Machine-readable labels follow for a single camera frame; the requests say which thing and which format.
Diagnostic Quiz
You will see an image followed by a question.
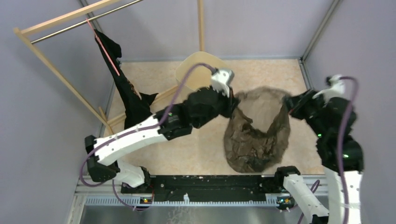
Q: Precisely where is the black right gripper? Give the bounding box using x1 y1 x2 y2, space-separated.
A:
282 87 329 138

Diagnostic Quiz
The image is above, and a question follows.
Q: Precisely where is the dark translucent trash bag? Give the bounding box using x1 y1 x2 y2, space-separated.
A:
223 86 291 173

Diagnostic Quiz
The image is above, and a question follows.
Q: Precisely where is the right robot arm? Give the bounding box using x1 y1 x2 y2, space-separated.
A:
274 89 364 224

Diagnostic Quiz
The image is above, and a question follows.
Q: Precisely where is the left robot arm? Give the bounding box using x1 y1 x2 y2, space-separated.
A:
84 87 239 193

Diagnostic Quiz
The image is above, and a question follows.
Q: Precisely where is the cream plastic trash bin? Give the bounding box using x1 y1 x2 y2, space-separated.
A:
175 51 229 97

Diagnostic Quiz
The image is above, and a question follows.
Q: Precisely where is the black hanging t-shirt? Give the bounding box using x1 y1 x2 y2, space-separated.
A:
95 30 157 129

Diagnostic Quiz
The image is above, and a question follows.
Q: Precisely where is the pink clothes hanger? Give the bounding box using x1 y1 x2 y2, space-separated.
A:
86 19 120 76

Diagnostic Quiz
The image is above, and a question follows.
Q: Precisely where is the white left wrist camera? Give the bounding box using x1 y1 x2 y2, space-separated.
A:
211 68 234 98

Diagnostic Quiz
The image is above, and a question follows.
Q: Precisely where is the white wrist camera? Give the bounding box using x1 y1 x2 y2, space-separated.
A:
312 74 345 103
211 68 234 98

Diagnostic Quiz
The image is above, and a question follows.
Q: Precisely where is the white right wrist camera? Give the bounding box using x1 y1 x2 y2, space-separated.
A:
312 74 345 103

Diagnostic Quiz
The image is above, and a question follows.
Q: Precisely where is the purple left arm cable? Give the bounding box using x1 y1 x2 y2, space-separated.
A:
78 63 217 188

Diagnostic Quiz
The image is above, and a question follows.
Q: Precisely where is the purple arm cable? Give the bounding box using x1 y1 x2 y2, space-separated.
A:
78 63 217 188
335 76 360 224

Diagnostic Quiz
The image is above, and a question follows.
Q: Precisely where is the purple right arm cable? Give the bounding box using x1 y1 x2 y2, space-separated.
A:
335 76 360 224

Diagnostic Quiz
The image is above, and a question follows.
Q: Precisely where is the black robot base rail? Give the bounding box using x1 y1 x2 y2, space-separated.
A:
121 175 286 202

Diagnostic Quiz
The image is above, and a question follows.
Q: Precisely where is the metal clothes rail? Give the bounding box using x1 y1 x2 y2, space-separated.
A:
30 0 143 44

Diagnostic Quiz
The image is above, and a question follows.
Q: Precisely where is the wooden clothes rack frame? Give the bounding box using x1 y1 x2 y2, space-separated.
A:
13 0 206 135

